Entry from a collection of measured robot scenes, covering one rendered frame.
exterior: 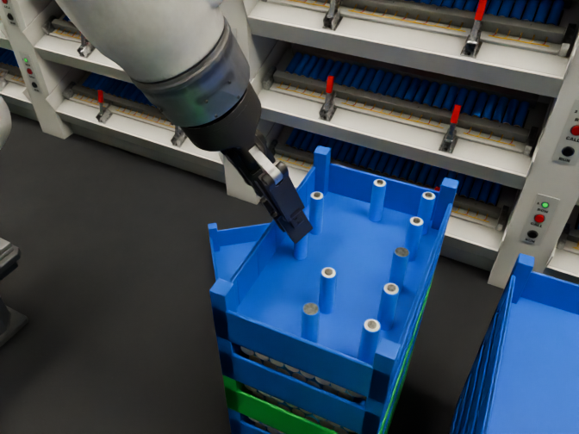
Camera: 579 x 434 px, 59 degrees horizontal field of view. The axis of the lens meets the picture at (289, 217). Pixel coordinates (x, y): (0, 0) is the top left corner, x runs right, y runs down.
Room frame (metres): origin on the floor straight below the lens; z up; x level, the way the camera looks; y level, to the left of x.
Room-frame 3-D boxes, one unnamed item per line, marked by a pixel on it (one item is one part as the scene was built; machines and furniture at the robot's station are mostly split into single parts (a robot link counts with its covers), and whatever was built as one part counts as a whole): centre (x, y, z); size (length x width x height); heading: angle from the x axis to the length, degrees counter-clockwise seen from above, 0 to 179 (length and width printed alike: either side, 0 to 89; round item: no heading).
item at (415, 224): (0.48, -0.16, 0.44); 0.02 x 0.02 x 0.06
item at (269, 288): (0.45, -0.07, 0.44); 0.30 x 0.20 x 0.08; 155
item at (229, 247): (0.77, 0.06, 0.04); 0.30 x 0.20 x 0.08; 12
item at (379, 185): (0.55, -0.12, 0.44); 0.02 x 0.02 x 0.06
